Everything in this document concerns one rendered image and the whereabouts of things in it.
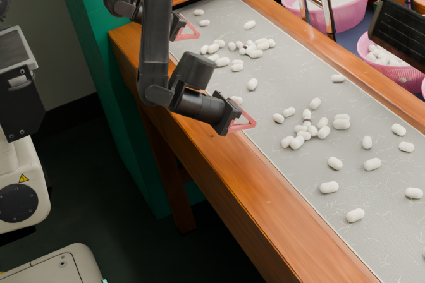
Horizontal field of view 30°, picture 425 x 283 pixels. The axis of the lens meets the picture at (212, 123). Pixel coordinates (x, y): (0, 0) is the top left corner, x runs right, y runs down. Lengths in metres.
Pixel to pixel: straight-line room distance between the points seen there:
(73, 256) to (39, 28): 1.32
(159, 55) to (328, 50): 0.61
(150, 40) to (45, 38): 1.94
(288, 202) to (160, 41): 0.40
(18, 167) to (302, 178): 0.65
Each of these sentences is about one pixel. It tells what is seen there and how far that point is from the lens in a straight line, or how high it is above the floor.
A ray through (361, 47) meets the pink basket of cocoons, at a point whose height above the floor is 0.76.
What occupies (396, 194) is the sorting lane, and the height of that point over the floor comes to 0.74.
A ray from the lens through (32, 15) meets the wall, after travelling 3.43.
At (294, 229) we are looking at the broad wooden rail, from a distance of 1.48.
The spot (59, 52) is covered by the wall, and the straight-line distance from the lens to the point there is 3.51.
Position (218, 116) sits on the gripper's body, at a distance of 1.63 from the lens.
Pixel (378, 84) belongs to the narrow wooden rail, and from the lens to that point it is 1.86.
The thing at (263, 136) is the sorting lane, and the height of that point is 0.74.
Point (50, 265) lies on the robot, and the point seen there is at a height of 0.28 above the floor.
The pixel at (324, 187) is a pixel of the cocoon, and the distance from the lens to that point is 1.58.
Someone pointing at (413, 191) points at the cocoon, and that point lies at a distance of 1.54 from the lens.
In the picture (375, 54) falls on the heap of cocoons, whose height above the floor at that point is 0.73.
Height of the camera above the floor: 1.71
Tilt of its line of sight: 31 degrees down
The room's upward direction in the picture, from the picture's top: 15 degrees counter-clockwise
